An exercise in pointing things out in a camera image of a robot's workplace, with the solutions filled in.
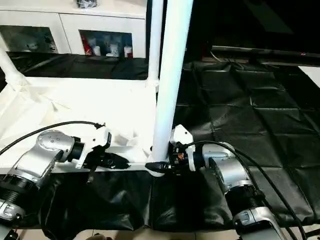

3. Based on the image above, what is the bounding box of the white plastic table top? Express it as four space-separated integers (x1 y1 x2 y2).
0 76 166 178

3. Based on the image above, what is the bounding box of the white plastic table leg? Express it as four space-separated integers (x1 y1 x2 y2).
151 0 195 163
0 46 29 89
146 0 165 87

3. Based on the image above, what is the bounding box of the black mat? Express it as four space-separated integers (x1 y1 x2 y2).
0 51 320 238

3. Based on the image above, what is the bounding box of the long dark rod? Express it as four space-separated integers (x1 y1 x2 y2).
211 45 320 61

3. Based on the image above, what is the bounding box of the white glass door cabinet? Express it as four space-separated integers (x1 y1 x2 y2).
0 0 148 59

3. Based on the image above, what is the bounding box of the blue white patterned jar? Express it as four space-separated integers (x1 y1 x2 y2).
73 0 99 9

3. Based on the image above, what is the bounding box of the white flat board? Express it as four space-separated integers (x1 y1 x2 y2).
298 66 320 88

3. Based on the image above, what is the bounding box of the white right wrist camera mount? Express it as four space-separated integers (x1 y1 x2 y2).
169 124 196 172

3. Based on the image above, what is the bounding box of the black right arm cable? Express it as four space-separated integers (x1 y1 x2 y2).
184 140 307 240

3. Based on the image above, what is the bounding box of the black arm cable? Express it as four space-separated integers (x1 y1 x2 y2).
0 121 106 156
184 140 307 240

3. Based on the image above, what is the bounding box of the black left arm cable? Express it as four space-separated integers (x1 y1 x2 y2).
0 121 106 156

